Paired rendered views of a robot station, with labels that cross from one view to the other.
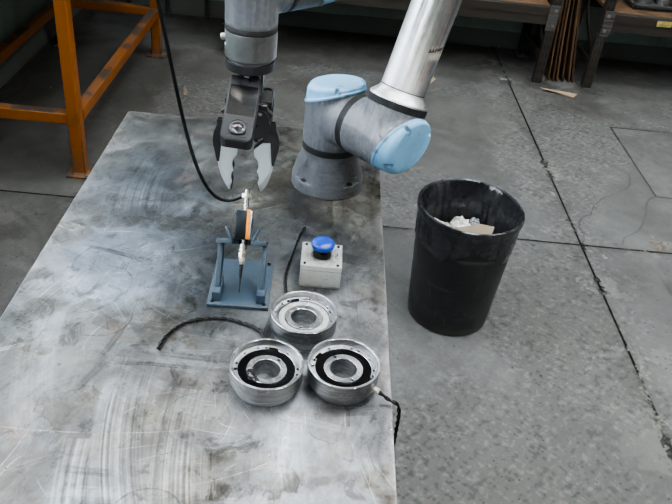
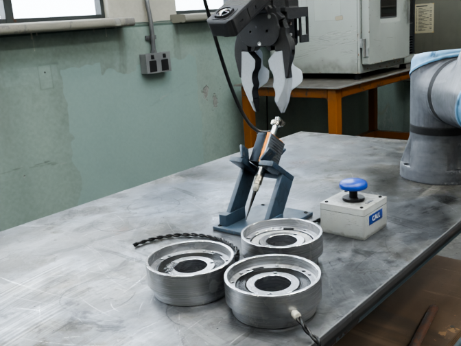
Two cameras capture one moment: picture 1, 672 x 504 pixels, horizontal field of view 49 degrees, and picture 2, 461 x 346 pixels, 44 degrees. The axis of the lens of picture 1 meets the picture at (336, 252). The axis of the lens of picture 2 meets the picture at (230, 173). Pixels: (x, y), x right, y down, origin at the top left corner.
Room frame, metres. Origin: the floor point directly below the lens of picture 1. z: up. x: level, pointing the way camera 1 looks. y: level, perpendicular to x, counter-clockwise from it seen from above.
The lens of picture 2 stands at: (0.34, -0.40, 1.11)
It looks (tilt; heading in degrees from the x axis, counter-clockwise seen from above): 15 degrees down; 44
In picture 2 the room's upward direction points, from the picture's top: 4 degrees counter-clockwise
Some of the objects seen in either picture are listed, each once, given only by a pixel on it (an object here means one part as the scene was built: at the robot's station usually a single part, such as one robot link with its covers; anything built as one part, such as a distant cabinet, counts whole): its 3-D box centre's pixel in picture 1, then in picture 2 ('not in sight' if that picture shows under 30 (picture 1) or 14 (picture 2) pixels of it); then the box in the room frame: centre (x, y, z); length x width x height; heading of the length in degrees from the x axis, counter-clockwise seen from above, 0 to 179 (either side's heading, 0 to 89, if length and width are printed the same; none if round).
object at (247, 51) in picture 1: (248, 44); not in sight; (1.02, 0.16, 1.20); 0.08 x 0.08 x 0.05
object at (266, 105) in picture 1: (249, 95); (272, 7); (1.03, 0.16, 1.12); 0.09 x 0.08 x 0.12; 4
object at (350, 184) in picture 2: (322, 252); (353, 195); (1.03, 0.02, 0.85); 0.04 x 0.04 x 0.05
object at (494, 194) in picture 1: (458, 260); not in sight; (1.98, -0.40, 0.21); 0.34 x 0.34 x 0.43
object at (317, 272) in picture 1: (321, 262); (355, 211); (1.04, 0.02, 0.82); 0.08 x 0.07 x 0.05; 2
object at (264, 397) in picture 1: (266, 373); (191, 272); (0.76, 0.08, 0.82); 0.10 x 0.10 x 0.04
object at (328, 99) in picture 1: (336, 110); (445, 86); (1.36, 0.03, 0.97); 0.13 x 0.12 x 0.14; 49
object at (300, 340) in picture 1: (303, 321); (282, 246); (0.88, 0.04, 0.82); 0.10 x 0.10 x 0.04
